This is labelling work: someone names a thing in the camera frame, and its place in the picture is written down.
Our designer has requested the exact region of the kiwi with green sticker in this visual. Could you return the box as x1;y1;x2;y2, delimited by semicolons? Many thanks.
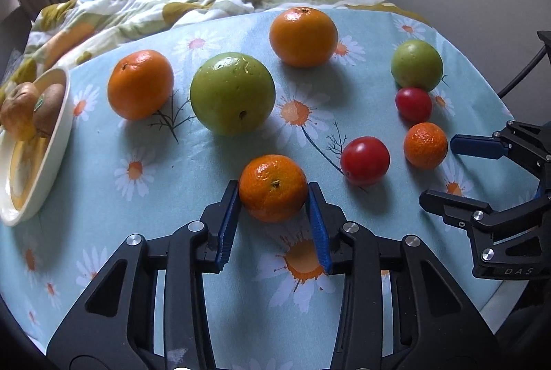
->
33;83;66;138

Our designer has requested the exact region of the black cable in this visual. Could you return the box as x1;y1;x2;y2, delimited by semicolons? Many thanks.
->
497;47;551;97

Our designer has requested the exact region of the large green apple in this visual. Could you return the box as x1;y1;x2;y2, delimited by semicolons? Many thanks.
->
190;52;276;137

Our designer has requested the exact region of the small red tomato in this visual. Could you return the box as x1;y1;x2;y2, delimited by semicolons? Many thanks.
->
395;87;433;123

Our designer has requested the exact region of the large orange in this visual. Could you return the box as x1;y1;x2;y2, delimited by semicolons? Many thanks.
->
269;7;339;67
107;50;175;121

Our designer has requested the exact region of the wrinkled brown apple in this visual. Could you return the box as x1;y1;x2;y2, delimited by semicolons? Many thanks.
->
0;82;41;139

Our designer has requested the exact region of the light blue daisy tablecloth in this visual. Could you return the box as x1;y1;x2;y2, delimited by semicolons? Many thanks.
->
0;6;539;370

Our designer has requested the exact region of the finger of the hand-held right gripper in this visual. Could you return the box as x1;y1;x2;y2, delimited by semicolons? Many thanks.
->
419;189;539;235
450;120;551;175

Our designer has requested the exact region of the cream fruit bowl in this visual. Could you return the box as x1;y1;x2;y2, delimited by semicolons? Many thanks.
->
0;66;72;227

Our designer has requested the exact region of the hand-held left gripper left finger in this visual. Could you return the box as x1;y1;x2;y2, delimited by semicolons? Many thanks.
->
46;180;240;370

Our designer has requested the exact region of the small green apple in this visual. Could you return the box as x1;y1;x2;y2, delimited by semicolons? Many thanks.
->
391;40;444;92

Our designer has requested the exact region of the small mandarin orange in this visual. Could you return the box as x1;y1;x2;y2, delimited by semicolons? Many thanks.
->
403;122;449;170

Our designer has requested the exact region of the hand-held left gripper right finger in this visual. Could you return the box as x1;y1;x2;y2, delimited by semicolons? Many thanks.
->
306;181;504;370

